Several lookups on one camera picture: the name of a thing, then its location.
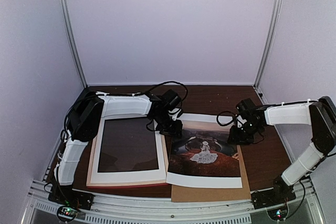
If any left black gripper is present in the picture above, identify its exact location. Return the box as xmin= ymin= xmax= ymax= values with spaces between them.
xmin=153 ymin=112 xmax=183 ymax=139

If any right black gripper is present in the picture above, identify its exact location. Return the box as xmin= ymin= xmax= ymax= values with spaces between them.
xmin=227 ymin=121 xmax=261 ymax=145

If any light wooden picture frame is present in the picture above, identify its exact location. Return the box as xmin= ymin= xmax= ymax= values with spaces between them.
xmin=86 ymin=119 xmax=169 ymax=189

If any landscape photo with white border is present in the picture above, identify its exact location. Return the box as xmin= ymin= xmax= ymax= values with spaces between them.
xmin=166 ymin=113 xmax=242 ymax=189

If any white mat board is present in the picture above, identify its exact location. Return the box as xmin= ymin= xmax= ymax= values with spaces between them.
xmin=90 ymin=116 xmax=167 ymax=185

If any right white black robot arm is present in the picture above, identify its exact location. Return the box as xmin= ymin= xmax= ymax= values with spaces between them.
xmin=228 ymin=96 xmax=335 ymax=204

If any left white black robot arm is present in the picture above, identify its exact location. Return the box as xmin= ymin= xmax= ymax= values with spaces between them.
xmin=51 ymin=89 xmax=183 ymax=205

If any brown cardboard backing board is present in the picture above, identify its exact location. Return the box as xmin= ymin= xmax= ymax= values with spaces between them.
xmin=171 ymin=146 xmax=251 ymax=202

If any right round controller board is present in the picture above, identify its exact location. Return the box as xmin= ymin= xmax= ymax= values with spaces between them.
xmin=267 ymin=206 xmax=289 ymax=222

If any round controller board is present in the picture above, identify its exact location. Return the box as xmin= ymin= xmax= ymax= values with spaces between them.
xmin=56 ymin=205 xmax=80 ymax=222
xmin=267 ymin=206 xmax=289 ymax=222

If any left round controller board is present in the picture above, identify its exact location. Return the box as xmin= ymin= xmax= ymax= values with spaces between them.
xmin=56 ymin=205 xmax=80 ymax=222

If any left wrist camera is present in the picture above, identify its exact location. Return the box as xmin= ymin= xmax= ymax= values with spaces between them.
xmin=161 ymin=89 xmax=182 ymax=111

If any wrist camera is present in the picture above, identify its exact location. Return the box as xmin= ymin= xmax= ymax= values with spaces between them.
xmin=161 ymin=89 xmax=182 ymax=111
xmin=236 ymin=98 xmax=256 ymax=117

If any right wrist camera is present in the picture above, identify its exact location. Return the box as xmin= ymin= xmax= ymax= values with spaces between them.
xmin=236 ymin=98 xmax=256 ymax=117

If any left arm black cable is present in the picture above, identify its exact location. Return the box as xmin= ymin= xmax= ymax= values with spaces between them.
xmin=141 ymin=81 xmax=188 ymax=109

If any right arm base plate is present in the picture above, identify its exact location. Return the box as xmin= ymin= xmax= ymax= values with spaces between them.
xmin=251 ymin=189 xmax=296 ymax=209

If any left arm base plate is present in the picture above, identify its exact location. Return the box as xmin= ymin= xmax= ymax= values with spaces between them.
xmin=48 ymin=185 xmax=94 ymax=210

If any right aluminium corner post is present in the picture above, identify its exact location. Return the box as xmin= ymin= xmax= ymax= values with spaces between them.
xmin=254 ymin=0 xmax=283 ymax=90

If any aluminium corner post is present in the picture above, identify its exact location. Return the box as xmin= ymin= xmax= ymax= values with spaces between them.
xmin=254 ymin=0 xmax=283 ymax=90
xmin=60 ymin=0 xmax=88 ymax=88

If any left aluminium corner post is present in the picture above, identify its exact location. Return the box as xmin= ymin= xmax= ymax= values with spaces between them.
xmin=60 ymin=0 xmax=88 ymax=88

